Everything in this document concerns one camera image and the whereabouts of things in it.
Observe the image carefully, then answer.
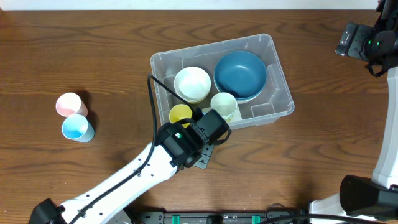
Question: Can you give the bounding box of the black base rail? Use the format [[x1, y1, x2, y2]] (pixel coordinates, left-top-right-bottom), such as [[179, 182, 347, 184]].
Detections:
[[114, 208, 308, 224]]

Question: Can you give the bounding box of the light grey small bowl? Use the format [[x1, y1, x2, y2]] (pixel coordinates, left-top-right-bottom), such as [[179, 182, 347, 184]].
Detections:
[[177, 89, 210, 103]]

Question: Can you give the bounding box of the cream white cup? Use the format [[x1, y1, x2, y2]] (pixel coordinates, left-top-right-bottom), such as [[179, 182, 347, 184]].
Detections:
[[210, 92, 238, 119]]

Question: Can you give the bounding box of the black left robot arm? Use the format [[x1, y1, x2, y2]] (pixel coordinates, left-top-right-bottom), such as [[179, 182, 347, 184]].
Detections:
[[28, 109, 231, 224]]

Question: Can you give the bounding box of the yellow cup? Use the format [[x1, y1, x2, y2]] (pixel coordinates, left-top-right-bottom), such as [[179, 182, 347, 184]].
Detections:
[[169, 104, 193, 123], [225, 113, 238, 123]]

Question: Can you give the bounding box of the white small bowl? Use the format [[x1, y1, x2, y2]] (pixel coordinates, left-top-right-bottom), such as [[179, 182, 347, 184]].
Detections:
[[174, 67, 211, 96]]

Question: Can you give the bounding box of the light blue cup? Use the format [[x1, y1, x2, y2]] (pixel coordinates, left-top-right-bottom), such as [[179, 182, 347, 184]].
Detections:
[[62, 114, 95, 142]]

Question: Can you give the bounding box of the yellow small bowl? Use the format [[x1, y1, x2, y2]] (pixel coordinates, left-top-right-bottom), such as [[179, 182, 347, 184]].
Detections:
[[184, 97, 206, 104]]

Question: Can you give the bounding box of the beige large bowl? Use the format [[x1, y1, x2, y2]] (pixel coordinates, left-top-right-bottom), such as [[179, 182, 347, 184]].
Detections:
[[236, 97, 256, 105]]

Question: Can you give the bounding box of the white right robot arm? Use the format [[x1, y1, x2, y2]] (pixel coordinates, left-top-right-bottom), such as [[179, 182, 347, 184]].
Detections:
[[307, 0, 397, 223]]

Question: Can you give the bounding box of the green cup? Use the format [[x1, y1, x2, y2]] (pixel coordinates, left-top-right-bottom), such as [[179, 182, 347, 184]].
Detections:
[[224, 108, 241, 121]]

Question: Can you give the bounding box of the clear plastic storage bin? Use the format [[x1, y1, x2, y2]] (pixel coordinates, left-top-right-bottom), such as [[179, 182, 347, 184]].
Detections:
[[150, 34, 295, 129]]

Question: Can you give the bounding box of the pink cup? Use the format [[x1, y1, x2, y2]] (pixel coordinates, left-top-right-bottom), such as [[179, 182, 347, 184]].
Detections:
[[55, 92, 88, 117]]

